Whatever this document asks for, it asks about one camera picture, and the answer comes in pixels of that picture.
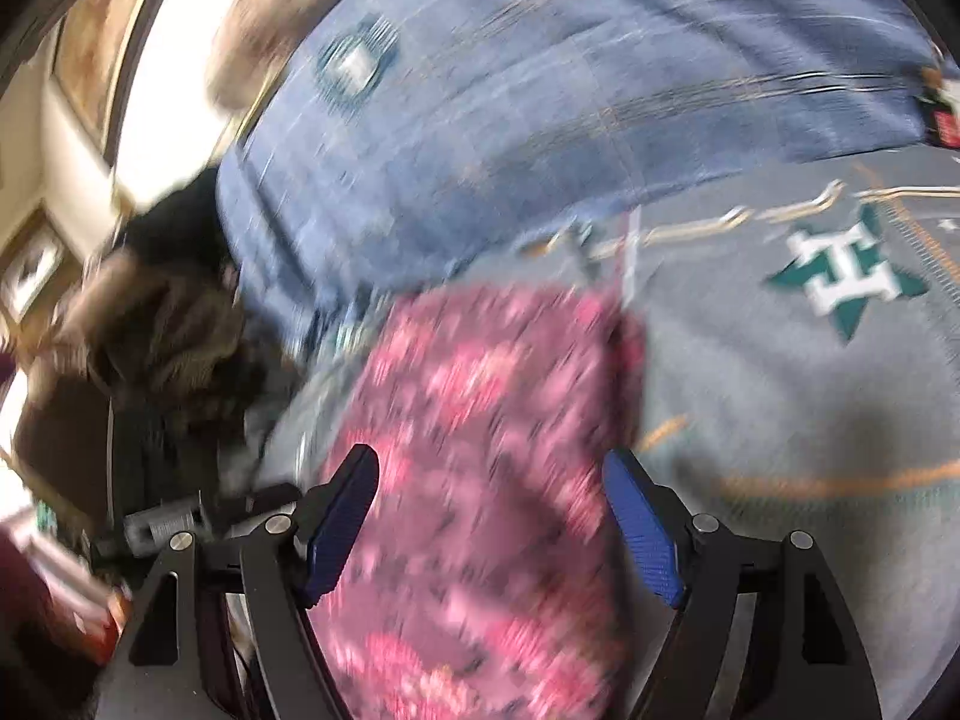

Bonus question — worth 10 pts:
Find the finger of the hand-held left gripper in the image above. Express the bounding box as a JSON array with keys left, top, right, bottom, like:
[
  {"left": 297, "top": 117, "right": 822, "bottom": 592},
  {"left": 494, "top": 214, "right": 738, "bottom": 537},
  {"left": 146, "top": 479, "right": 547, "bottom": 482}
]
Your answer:
[{"left": 214, "top": 484, "right": 302, "bottom": 535}]

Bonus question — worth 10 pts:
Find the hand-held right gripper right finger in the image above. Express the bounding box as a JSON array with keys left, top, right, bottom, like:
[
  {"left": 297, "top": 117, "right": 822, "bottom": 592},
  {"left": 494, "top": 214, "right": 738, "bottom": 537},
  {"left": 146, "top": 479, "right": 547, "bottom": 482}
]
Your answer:
[{"left": 602, "top": 450, "right": 883, "bottom": 720}]

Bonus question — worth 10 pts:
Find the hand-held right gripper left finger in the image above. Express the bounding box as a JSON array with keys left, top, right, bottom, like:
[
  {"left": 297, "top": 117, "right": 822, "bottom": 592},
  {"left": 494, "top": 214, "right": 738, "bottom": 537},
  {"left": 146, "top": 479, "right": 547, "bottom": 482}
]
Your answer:
[{"left": 94, "top": 444, "right": 380, "bottom": 720}]

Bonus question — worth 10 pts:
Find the pink floral shirt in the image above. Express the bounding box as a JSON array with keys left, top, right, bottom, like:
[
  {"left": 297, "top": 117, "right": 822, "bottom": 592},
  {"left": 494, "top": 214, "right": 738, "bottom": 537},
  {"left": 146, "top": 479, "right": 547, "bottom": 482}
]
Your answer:
[{"left": 307, "top": 281, "right": 650, "bottom": 720}]

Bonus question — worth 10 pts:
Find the grey patterned blanket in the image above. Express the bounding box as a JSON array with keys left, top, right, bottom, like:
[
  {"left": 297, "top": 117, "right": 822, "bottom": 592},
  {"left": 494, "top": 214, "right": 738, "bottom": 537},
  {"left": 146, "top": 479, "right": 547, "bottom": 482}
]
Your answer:
[{"left": 247, "top": 142, "right": 960, "bottom": 720}]

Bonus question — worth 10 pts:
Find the brown fuzzy cloth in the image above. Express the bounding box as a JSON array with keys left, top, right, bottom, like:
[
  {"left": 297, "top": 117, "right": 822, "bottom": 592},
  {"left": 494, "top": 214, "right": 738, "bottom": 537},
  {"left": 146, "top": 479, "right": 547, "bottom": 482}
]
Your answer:
[{"left": 52, "top": 247, "right": 301, "bottom": 428}]

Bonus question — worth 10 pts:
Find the small framed picture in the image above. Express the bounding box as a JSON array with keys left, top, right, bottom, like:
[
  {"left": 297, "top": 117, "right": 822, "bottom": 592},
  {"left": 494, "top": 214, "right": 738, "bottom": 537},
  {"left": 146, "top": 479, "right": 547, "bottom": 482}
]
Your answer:
[{"left": 0, "top": 214, "right": 65, "bottom": 327}]

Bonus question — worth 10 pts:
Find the black cloth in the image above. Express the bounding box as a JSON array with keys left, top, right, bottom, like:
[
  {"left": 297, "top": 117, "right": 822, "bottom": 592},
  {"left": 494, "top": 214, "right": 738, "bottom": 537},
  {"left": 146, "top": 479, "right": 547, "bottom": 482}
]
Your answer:
[{"left": 120, "top": 169, "right": 241, "bottom": 271}]

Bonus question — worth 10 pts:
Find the blue plaid quilt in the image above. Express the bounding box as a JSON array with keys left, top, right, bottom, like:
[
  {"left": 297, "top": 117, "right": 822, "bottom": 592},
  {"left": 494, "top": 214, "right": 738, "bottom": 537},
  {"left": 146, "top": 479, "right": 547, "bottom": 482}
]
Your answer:
[{"left": 214, "top": 0, "right": 960, "bottom": 346}]

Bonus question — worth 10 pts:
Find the white bottle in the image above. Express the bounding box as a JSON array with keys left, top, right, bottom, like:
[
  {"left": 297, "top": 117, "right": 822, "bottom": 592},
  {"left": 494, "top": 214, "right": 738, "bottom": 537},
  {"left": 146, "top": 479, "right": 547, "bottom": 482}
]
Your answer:
[{"left": 924, "top": 66, "right": 960, "bottom": 110}]

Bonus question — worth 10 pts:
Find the large framed wall picture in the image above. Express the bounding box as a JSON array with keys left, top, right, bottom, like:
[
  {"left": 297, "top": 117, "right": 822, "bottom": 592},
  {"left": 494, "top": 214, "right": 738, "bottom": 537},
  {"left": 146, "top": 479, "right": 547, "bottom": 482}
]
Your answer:
[{"left": 52, "top": 0, "right": 173, "bottom": 158}]

